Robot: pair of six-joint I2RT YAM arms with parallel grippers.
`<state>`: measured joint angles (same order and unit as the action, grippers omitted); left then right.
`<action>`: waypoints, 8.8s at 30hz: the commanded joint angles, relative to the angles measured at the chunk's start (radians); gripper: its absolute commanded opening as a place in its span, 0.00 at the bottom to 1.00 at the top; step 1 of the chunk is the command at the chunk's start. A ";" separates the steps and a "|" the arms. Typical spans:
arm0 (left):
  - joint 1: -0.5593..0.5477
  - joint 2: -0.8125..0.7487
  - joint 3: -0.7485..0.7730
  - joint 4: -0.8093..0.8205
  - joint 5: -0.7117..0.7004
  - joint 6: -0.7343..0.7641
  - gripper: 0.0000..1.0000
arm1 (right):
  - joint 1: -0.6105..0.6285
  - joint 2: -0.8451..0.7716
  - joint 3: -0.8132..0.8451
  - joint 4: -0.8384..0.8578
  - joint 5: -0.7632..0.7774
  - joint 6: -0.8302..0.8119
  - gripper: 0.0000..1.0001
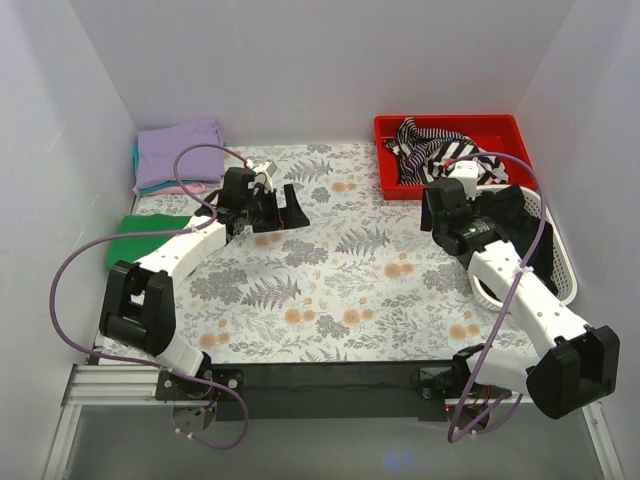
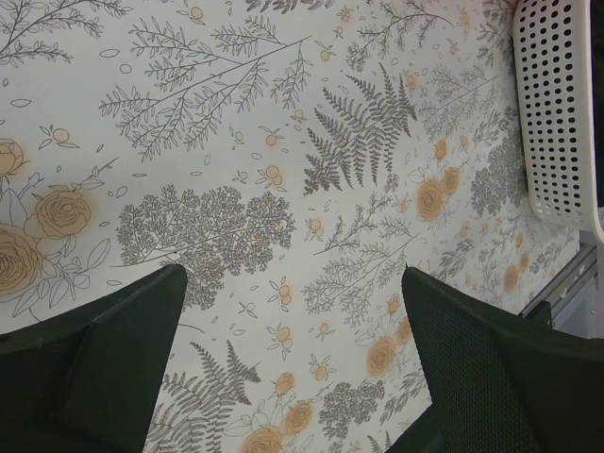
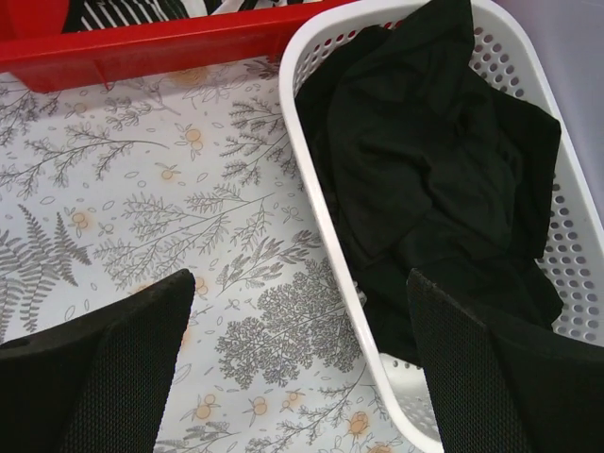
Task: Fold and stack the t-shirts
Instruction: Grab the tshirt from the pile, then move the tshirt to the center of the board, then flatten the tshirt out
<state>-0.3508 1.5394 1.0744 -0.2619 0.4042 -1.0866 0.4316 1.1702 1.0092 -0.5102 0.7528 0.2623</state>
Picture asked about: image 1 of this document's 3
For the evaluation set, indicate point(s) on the white perforated laundry basket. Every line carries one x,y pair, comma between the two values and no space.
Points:
562,273

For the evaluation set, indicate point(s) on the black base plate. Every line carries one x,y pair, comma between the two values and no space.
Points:
345,390

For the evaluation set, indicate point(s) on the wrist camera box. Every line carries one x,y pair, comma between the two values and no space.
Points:
466,172
263,175

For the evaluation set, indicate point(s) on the folded lilac t shirt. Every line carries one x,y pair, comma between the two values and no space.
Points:
160,148

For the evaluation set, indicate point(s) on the folded green t shirt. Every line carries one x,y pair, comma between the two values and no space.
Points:
132,249

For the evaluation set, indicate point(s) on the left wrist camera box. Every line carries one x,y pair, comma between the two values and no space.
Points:
263,175

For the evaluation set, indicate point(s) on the folded teal t shirt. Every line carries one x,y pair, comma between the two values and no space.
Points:
141,171

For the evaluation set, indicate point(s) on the black garment in basket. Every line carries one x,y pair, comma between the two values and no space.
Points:
506,208

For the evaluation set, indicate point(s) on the black white striped shirt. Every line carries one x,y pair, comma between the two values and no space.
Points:
422,154

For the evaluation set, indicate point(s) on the floral table cloth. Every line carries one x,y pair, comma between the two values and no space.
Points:
361,283

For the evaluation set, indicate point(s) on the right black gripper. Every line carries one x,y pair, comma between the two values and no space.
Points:
503,209

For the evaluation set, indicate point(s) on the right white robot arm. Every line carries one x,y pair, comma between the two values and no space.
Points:
575,363

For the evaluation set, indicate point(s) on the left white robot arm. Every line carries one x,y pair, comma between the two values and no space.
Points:
139,307

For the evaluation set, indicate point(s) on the aluminium frame rail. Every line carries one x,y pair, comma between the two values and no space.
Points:
120,385

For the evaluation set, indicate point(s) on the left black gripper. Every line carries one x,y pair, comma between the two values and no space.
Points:
275,210

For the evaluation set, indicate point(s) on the red plastic tray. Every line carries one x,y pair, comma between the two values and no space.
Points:
492,132

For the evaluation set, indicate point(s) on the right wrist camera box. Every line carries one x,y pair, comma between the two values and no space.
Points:
466,172

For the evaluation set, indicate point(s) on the folded pink t shirt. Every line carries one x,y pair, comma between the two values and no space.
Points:
172,188

